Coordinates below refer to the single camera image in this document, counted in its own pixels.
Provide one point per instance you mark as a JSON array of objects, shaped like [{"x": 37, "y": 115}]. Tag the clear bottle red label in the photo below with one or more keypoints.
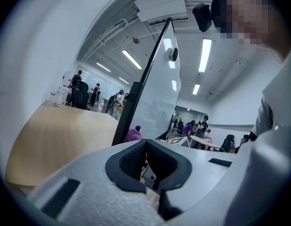
[
  {"x": 52, "y": 96},
  {"x": 100, "y": 107}
]

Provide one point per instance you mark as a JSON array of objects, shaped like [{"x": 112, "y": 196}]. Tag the white whiteboard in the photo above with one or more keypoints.
[{"x": 159, "y": 91}]

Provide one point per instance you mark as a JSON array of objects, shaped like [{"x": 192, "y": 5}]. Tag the person's grey shirt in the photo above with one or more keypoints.
[{"x": 281, "y": 91}]

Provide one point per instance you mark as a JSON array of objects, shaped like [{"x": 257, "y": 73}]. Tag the ceiling strip light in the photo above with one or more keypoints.
[
  {"x": 131, "y": 59},
  {"x": 123, "y": 80},
  {"x": 103, "y": 67},
  {"x": 204, "y": 55},
  {"x": 196, "y": 89}
]

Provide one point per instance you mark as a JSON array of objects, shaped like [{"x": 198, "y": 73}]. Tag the round beige table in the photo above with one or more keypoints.
[{"x": 204, "y": 142}]

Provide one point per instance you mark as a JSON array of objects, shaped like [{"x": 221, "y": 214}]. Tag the white canister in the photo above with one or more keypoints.
[{"x": 58, "y": 98}]

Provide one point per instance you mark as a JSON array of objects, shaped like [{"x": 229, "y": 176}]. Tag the black whiteboard eraser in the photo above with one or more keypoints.
[{"x": 173, "y": 54}]

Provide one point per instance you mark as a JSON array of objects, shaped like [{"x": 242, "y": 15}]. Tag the white air conditioner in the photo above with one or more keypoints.
[{"x": 161, "y": 6}]

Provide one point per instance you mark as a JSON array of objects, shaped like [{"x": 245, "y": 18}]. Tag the black head-mounted camera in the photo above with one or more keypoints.
[{"x": 202, "y": 16}]

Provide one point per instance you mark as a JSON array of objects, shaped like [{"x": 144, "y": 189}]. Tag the purple cloth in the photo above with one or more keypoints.
[{"x": 132, "y": 135}]

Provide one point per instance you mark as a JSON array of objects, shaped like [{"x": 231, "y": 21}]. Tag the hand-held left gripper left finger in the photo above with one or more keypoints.
[{"x": 88, "y": 185}]

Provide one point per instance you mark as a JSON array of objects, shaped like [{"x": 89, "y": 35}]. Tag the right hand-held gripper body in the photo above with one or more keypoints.
[{"x": 179, "y": 142}]

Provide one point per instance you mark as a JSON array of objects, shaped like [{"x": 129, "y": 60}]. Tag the black office chair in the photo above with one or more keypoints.
[
  {"x": 227, "y": 143},
  {"x": 80, "y": 98}
]

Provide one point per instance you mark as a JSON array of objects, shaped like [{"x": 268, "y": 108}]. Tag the person's head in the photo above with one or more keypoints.
[{"x": 248, "y": 15}]

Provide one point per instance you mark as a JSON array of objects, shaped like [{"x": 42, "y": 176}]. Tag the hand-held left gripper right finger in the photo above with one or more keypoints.
[{"x": 201, "y": 168}]

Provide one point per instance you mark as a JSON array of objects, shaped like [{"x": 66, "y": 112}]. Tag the light wooden desk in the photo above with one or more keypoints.
[{"x": 60, "y": 135}]

